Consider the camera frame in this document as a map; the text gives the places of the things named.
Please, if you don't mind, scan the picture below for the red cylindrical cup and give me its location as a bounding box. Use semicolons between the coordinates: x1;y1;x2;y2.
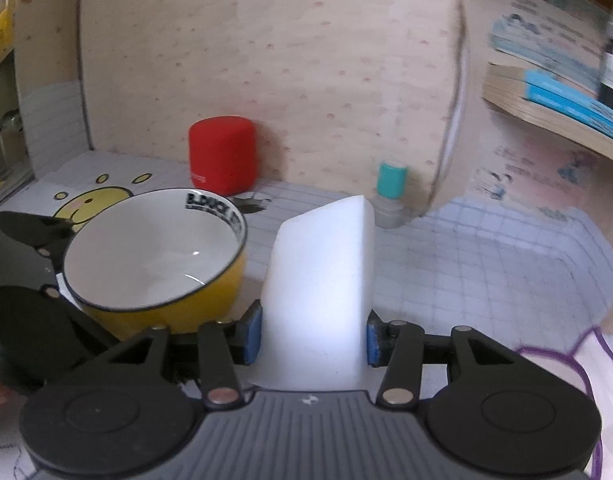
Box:
188;116;258;197

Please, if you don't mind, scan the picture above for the wooden wall shelf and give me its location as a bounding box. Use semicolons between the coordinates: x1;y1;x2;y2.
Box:
480;0;613;167

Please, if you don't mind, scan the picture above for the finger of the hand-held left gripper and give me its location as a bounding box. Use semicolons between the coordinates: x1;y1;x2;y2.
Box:
0;211;76;261

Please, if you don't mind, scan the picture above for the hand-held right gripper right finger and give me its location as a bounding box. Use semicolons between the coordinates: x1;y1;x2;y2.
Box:
365;309;527;409

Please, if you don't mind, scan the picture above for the blue book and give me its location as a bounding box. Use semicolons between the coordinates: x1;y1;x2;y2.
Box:
487;62;613;121
485;80;613;145

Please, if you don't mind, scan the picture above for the white sponge block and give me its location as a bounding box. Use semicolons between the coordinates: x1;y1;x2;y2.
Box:
251;195;377;392

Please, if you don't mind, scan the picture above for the cartoon award poster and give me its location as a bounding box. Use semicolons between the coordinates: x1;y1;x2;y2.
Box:
473;144;603;202
489;0;613;70

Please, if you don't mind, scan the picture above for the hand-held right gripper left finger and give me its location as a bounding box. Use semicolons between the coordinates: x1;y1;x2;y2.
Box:
91;300;264;407

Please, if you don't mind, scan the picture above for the yellow plastic thing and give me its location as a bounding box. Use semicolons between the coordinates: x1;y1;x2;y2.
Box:
0;6;16;57

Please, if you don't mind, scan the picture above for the teal capped small bottle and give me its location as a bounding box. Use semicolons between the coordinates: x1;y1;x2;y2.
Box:
374;160;408;229

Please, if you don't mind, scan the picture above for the white cloth purple trim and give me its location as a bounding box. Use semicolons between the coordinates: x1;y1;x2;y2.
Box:
515;326;613;480

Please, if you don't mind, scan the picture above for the yellow ceramic bowl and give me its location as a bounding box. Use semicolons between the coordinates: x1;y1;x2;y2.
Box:
61;187;248;342

